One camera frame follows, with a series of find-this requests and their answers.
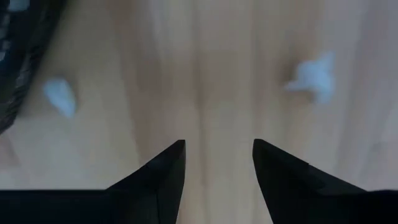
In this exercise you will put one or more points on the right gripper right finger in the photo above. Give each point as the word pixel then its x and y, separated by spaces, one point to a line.
pixel 311 199

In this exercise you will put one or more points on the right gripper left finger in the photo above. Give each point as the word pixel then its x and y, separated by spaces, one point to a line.
pixel 140 199

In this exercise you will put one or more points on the small white ghost figure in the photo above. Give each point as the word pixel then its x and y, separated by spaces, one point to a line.
pixel 60 96
pixel 315 77

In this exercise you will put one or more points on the black slotted plastic basket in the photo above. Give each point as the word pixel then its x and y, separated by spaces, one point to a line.
pixel 18 62

